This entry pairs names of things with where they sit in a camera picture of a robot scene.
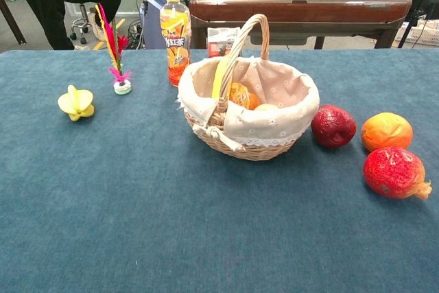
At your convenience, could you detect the large orange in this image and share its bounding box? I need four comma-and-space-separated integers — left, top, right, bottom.
361, 112, 414, 153

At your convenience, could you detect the wicker basket with cloth liner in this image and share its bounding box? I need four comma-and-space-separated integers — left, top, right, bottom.
177, 14, 320, 162

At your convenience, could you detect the small netted orange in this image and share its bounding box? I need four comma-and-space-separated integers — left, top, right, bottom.
228, 82, 262, 111

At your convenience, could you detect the yellow banana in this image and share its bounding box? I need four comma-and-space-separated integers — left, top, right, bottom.
211, 55, 235, 100

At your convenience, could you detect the white and black carton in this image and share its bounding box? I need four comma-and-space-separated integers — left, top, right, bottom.
206, 27, 242, 59

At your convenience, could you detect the orange iced tea bottle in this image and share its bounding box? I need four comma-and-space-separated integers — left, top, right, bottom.
159, 0, 192, 88

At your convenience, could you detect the pink feather shuttlecock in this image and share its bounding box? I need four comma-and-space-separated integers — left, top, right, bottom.
95, 2, 133, 95

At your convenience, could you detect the blue tablecloth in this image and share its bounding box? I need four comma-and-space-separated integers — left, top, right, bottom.
0, 49, 439, 293

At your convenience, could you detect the dark red apple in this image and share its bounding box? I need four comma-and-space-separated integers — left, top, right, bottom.
311, 104, 357, 149

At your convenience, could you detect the brown mahjong table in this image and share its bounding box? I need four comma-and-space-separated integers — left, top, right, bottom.
188, 0, 412, 50

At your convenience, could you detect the yellow starfruit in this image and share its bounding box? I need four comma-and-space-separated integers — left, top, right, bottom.
57, 84, 95, 122

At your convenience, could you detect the chrome wheeled stool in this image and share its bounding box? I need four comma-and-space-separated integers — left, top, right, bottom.
63, 0, 94, 45

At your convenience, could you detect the red pomegranate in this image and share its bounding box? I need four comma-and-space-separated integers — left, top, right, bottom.
363, 147, 433, 200

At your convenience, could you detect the white plastic crate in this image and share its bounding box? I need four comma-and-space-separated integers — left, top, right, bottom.
394, 18, 439, 47

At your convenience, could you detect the black tripod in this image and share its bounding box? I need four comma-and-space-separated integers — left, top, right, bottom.
397, 0, 439, 49

